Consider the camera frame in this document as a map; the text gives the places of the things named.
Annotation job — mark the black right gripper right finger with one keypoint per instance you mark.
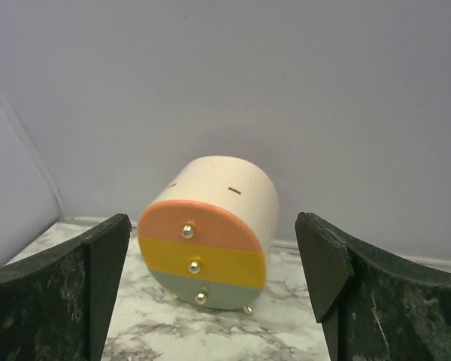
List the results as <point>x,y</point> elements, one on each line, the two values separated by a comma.
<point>372,304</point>

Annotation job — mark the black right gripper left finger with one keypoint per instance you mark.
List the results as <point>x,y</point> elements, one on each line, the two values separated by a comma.
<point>57,304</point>

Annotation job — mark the round three-drawer storage box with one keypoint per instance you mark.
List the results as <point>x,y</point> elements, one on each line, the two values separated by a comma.
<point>205,238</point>

